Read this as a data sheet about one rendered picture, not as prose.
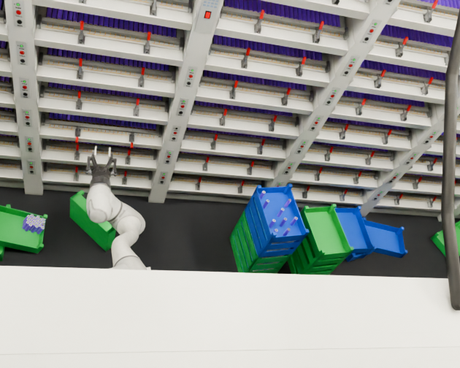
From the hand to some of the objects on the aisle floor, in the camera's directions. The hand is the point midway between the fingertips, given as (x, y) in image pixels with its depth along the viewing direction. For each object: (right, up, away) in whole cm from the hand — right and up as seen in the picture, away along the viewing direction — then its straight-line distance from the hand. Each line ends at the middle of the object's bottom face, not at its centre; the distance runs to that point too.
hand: (102, 152), depth 227 cm
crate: (-18, -41, +50) cm, 67 cm away
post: (+80, -23, +96) cm, 128 cm away
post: (+13, -18, +77) cm, 80 cm away
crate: (-56, -39, +30) cm, 75 cm away
